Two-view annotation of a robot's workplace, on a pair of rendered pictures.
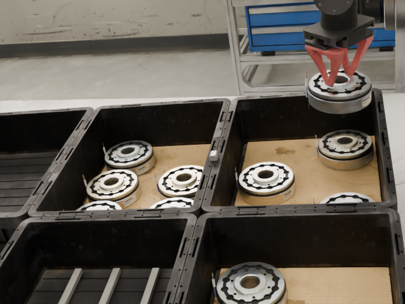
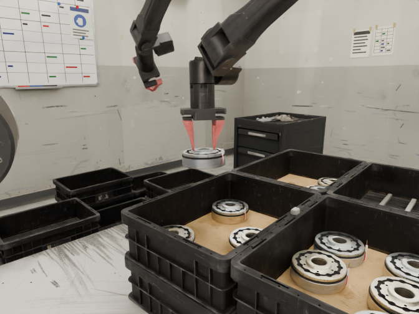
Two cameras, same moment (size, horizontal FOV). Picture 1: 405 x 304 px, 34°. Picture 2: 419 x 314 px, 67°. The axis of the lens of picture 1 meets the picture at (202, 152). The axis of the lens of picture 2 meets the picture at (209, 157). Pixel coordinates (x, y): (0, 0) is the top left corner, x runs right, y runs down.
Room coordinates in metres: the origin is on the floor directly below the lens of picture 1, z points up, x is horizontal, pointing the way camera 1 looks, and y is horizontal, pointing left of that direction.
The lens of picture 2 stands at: (1.64, 0.09, 1.22)
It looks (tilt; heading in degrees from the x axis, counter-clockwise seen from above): 15 degrees down; 206
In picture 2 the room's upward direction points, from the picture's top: straight up
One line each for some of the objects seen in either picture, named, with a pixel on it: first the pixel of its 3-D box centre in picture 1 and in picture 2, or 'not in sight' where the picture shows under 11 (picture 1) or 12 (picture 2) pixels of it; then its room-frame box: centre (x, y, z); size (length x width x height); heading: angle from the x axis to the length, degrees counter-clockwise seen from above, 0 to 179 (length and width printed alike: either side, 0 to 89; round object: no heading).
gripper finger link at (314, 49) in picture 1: (334, 57); (207, 130); (0.98, -0.24, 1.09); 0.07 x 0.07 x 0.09; 34
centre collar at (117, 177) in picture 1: (111, 182); (404, 293); (1.09, 0.18, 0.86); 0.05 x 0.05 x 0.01
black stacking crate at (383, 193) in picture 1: (303, 172); (227, 225); (1.00, -0.17, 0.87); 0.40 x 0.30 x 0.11; 165
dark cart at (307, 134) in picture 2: not in sight; (277, 171); (-0.83, -0.49, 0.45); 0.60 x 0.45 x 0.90; 159
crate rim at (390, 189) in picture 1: (301, 148); (227, 206); (1.00, -0.17, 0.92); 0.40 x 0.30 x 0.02; 165
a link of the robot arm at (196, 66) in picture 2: not in sight; (203, 73); (0.97, -0.25, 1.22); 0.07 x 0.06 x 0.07; 161
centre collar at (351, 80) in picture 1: (339, 81); (203, 150); (0.98, -0.25, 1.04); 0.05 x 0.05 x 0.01
